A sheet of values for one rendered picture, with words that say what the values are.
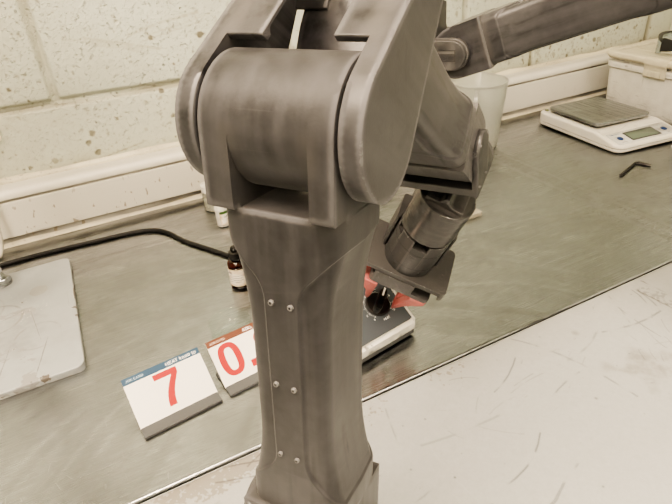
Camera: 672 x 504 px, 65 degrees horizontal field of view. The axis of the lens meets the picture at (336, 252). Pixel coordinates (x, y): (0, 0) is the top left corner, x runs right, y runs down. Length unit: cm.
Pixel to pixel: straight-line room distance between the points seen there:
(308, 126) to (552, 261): 69
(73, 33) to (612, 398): 97
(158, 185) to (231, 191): 85
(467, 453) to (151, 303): 49
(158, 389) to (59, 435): 11
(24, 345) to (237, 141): 63
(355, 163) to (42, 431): 56
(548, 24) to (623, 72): 95
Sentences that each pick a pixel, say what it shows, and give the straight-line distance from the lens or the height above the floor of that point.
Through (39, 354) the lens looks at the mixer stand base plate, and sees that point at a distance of 79.
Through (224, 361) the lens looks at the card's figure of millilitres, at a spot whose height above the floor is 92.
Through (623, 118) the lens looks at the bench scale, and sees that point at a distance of 139.
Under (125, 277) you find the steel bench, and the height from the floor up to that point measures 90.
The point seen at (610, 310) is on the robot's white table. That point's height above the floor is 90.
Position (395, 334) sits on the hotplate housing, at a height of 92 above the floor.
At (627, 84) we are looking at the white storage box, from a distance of 157.
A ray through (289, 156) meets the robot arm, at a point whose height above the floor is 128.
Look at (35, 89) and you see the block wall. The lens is 107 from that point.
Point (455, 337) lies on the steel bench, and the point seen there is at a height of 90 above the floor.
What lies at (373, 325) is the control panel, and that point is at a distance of 65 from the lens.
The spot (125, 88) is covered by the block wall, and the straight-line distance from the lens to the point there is 108.
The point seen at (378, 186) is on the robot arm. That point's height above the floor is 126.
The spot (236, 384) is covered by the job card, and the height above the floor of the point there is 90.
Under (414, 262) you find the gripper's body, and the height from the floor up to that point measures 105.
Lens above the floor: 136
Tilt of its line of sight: 32 degrees down
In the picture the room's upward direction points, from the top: 4 degrees counter-clockwise
